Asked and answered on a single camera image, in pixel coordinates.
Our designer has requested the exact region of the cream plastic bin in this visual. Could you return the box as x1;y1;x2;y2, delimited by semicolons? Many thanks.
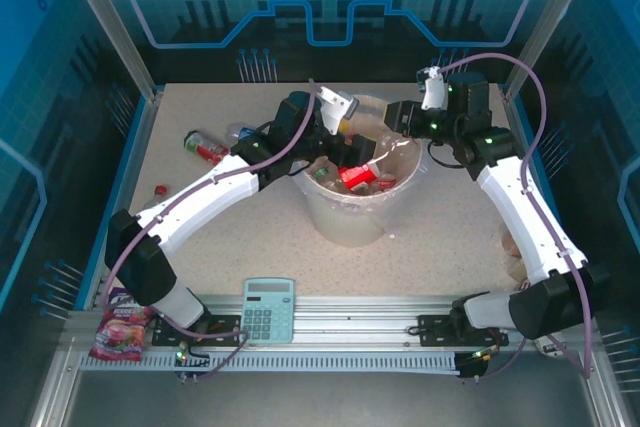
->
293;94;427;248

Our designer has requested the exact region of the crumpled bottle blue cap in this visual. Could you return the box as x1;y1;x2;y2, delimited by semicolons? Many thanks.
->
227;121;261;143

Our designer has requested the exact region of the red drink can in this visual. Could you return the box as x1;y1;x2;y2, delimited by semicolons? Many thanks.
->
183;130;231;166

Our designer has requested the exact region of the brownish clear plastic bottle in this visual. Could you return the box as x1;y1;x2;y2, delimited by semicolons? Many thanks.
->
501;229;531;291

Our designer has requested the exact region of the light blue calculator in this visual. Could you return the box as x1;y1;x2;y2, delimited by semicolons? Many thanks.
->
242;277;296;346

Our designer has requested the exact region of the pink snack packet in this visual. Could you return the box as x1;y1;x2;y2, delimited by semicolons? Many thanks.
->
88;289;154;362

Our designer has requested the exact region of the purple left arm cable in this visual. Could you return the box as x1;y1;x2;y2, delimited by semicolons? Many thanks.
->
101;77;250;384

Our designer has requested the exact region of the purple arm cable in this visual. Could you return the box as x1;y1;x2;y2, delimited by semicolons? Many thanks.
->
101;77;250;384
438;52;596;383

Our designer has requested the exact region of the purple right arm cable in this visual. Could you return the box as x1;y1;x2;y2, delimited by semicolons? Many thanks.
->
438;52;596;383

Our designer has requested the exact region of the aluminium frame post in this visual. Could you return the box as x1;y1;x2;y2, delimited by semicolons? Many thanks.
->
54;0;164;101
502;0;601;103

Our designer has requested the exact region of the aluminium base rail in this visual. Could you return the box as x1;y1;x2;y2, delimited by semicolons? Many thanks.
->
67;294;596;348

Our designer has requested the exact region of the black left mount plate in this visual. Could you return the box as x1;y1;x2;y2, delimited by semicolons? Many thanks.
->
151;314;249;348

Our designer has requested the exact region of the black mount plate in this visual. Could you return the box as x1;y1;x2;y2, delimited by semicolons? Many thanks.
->
151;314;249;348
417;314;509;348

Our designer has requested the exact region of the black right mount plate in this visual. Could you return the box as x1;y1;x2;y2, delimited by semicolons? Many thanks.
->
417;314;509;348

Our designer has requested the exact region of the white slotted cable duct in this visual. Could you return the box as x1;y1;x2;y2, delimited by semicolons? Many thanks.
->
79;350;461;373

